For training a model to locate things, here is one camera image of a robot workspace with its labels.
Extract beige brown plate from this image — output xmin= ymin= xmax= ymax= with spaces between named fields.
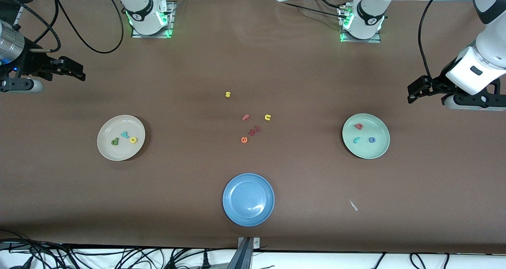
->
xmin=97 ymin=115 xmax=146 ymax=161

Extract tangled black cables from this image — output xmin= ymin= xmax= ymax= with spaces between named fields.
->
xmin=0 ymin=229 xmax=238 ymax=269

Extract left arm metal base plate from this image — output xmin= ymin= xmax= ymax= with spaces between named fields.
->
xmin=338 ymin=5 xmax=382 ymax=43

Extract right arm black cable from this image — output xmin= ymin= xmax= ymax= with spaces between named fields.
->
xmin=0 ymin=0 xmax=125 ymax=55

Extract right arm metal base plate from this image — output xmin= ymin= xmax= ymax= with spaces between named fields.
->
xmin=131 ymin=1 xmax=176 ymax=39

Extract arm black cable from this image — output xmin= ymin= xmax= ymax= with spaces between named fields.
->
xmin=0 ymin=0 xmax=125 ymax=55
xmin=418 ymin=0 xmax=451 ymax=80

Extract brown table cover sheet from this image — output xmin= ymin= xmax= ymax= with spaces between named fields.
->
xmin=0 ymin=0 xmax=506 ymax=254

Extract green plate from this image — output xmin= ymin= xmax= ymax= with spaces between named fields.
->
xmin=342 ymin=113 xmax=391 ymax=160

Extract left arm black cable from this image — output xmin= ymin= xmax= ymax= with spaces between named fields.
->
xmin=418 ymin=0 xmax=451 ymax=80

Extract metal bracket plate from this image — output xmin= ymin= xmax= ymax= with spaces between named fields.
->
xmin=237 ymin=237 xmax=261 ymax=249

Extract dark aluminium post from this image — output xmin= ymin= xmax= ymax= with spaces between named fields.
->
xmin=226 ymin=237 xmax=253 ymax=269

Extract blue plate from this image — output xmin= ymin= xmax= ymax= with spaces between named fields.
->
xmin=222 ymin=173 xmax=275 ymax=227

